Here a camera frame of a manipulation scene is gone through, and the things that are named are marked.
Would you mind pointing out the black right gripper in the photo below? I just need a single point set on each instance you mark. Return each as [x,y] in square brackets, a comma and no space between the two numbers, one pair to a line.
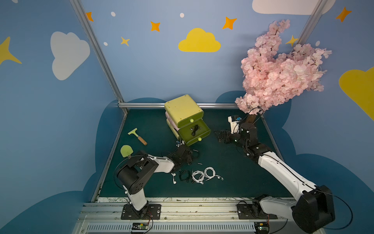
[230,136]

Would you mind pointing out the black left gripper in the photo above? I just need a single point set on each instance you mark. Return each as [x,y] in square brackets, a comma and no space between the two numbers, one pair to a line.
[186,154]

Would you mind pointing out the black wired earphones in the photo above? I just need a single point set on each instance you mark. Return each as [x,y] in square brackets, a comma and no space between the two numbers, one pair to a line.
[194,129]
[195,154]
[185,175]

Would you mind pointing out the white wired earphones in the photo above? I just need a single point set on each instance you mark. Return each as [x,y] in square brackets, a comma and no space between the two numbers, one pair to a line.
[210,173]
[198,177]
[173,175]

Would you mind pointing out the yellow-green drawer cabinet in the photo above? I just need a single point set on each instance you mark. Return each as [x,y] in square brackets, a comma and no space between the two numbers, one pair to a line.
[182,114]

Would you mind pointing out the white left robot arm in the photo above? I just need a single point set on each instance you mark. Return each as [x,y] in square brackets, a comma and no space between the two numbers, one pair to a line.
[137,170]

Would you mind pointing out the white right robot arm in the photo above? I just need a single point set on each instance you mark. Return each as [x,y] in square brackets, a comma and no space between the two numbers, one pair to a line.
[312,207]

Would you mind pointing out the pink blossom artificial tree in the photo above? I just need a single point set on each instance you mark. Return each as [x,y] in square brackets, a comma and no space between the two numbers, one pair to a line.
[272,78]

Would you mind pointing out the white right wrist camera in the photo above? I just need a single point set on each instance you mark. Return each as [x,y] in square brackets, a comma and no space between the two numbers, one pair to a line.
[234,123]

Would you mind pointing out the green scraper with wooden handle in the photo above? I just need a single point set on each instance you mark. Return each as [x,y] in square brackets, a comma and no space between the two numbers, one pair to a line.
[133,132]

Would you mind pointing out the round green spatula wooden handle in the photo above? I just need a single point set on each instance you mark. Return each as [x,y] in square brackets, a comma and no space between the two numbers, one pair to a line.
[126,151]

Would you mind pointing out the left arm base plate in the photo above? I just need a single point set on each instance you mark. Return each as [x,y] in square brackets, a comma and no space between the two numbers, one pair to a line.
[152,211]

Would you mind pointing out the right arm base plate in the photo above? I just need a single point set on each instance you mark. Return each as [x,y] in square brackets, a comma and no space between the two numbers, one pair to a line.
[250,211]

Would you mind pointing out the aluminium back frame rail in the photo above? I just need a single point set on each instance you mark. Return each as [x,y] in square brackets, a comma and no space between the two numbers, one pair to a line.
[160,105]

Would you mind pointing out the aluminium front rail platform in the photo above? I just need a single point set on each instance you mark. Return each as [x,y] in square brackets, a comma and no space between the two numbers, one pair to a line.
[177,216]

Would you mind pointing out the aluminium right frame post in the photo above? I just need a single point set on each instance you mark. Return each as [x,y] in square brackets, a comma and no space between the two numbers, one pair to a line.
[312,21]

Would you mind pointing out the aluminium frame post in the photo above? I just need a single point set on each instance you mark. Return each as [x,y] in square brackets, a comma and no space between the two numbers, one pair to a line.
[312,21]
[86,25]

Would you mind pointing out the aluminium left frame post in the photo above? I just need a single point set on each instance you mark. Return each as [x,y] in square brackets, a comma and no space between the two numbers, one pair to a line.
[86,25]

